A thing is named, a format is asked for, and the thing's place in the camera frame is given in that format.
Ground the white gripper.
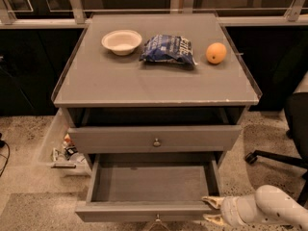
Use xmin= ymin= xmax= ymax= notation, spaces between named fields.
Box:
xmin=202 ymin=195 xmax=254 ymax=227

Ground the grey drawer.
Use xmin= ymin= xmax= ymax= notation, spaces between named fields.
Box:
xmin=76 ymin=152 xmax=219 ymax=222
xmin=66 ymin=107 xmax=243 ymax=154

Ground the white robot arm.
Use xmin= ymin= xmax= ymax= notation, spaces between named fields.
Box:
xmin=202 ymin=185 xmax=308 ymax=231

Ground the grey top drawer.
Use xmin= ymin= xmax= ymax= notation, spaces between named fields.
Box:
xmin=66 ymin=107 xmax=243 ymax=154

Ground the grey drawer cabinet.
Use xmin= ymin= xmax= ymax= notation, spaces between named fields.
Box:
xmin=51 ymin=13 xmax=263 ymax=166

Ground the black office chair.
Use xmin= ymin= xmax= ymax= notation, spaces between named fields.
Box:
xmin=244 ymin=92 xmax=308 ymax=206

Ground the orange fruit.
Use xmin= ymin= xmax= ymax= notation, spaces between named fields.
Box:
xmin=206 ymin=42 xmax=227 ymax=64

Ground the clear plastic storage bin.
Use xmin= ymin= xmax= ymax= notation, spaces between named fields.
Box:
xmin=37 ymin=109 xmax=91 ymax=176

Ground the blue chip bag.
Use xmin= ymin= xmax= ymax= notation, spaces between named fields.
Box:
xmin=140 ymin=35 xmax=196 ymax=66

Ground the white paper bowl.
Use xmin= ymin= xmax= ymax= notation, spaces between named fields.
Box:
xmin=101 ymin=30 xmax=142 ymax=56

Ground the black floor cable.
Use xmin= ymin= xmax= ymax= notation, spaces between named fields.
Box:
xmin=0 ymin=132 xmax=12 ymax=178

